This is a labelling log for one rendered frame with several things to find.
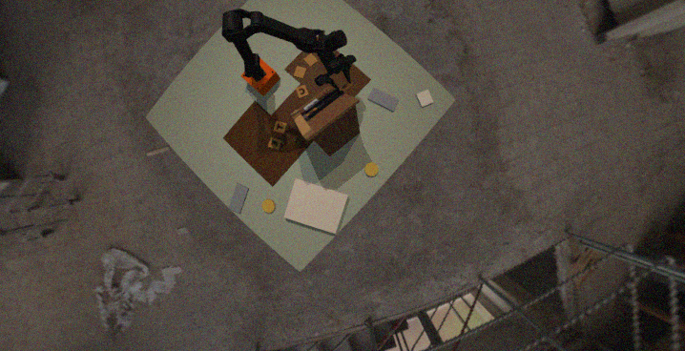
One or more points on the yellow flat disc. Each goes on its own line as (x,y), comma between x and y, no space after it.
(371,169)
(268,205)

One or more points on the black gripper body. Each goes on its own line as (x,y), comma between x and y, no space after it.
(324,78)

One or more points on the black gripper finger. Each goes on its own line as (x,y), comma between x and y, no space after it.
(333,84)
(347,73)

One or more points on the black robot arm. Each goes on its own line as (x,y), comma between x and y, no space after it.
(303,38)

